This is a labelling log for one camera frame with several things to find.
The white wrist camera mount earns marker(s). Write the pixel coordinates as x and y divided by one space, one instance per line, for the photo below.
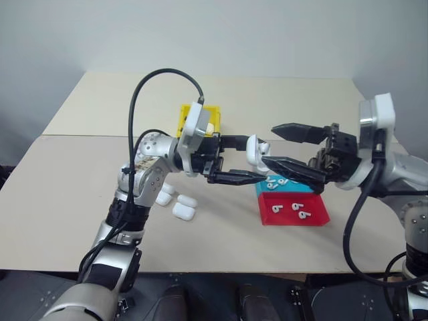
384 110
191 123

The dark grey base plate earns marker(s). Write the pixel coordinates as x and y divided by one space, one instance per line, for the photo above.
33 291
337 301

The red plastic tray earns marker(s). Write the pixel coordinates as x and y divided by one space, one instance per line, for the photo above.
287 220

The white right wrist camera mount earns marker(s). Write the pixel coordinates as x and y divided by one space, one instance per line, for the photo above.
384 110

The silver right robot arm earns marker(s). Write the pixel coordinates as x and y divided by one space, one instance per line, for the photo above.
409 168

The white earbud case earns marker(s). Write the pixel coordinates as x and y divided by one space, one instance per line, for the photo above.
187 201
164 200
168 189
183 212
253 154

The cyan plastic tray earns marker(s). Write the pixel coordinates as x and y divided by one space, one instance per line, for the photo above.
301 189

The yellow plastic bin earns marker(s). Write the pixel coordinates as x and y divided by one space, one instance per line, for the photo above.
184 115

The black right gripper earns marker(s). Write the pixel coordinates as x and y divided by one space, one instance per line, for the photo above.
341 157

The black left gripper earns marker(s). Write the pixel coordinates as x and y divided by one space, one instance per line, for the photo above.
209 154

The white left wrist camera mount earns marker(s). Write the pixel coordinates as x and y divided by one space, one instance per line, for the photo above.
191 123

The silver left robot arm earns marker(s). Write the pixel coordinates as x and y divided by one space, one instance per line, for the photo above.
151 157

